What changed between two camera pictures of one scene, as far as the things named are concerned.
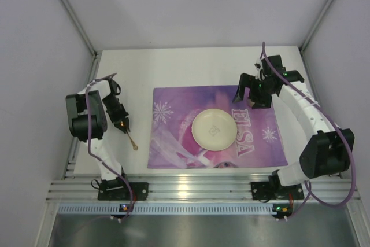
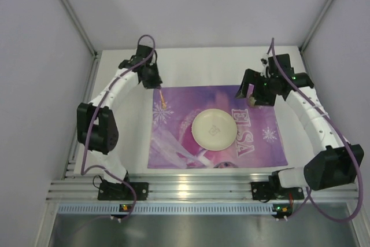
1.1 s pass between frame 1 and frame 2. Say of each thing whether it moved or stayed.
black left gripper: moved
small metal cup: stayed
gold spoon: moved
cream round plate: stayed
